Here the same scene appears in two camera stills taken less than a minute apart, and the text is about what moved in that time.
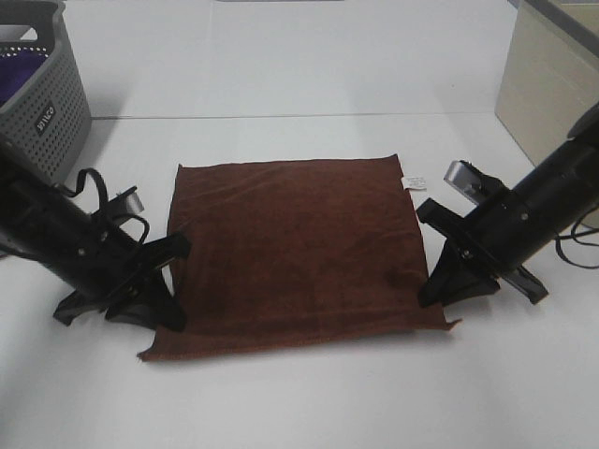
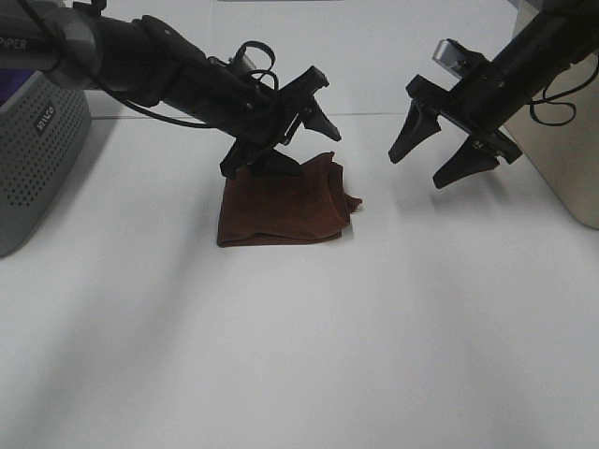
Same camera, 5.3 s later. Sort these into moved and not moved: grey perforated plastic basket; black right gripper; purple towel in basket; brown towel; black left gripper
Moved: black left gripper; brown towel; black right gripper
Not moved: grey perforated plastic basket; purple towel in basket
